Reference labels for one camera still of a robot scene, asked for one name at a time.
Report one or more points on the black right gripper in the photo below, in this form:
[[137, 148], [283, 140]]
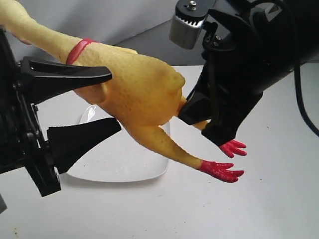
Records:
[[261, 48]]

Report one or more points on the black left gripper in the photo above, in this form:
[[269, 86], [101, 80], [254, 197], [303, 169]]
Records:
[[21, 142]]

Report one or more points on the yellow rubber chicken toy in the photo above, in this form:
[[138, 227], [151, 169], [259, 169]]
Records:
[[143, 94]]

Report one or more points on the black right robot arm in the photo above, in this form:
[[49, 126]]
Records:
[[308, 44]]

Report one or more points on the white square plate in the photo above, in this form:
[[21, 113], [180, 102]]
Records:
[[119, 159]]

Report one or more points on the grey fabric backdrop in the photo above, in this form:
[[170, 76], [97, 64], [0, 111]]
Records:
[[142, 25]]

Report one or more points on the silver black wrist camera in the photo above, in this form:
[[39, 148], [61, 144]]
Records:
[[188, 20]]

